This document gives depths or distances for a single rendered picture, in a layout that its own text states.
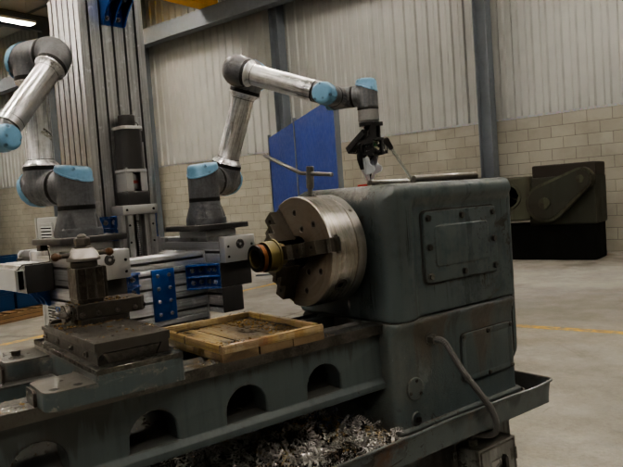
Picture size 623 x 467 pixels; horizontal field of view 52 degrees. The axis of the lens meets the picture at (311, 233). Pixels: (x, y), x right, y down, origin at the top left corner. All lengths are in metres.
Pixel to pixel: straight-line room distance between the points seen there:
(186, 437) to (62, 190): 0.96
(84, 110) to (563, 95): 10.32
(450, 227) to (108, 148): 1.23
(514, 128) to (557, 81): 1.06
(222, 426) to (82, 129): 1.27
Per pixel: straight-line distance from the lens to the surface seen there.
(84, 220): 2.13
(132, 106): 2.48
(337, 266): 1.71
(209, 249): 2.32
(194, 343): 1.63
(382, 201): 1.77
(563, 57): 12.15
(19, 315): 8.64
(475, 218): 2.04
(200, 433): 1.55
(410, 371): 1.87
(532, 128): 12.12
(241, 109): 2.49
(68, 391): 1.33
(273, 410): 1.64
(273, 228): 1.81
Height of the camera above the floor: 1.23
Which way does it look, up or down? 3 degrees down
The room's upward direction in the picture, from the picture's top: 4 degrees counter-clockwise
